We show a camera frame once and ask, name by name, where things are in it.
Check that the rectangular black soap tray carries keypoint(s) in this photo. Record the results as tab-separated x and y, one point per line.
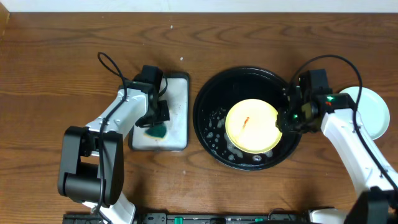
176	86

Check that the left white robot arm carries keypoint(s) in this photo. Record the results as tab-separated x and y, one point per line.
92	162

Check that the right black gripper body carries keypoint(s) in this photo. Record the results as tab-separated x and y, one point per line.
291	121

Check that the round black tray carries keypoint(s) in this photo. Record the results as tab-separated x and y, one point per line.
219	95

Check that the yellow plate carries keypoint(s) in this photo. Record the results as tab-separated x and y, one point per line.
251	126

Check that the green yellow sponge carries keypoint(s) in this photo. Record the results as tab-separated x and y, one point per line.
158	131

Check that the mint plate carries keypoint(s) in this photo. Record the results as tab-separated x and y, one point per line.
374	113

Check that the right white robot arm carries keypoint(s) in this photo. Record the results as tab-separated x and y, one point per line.
374	180

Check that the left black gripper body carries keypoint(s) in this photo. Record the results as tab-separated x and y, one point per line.
157	116

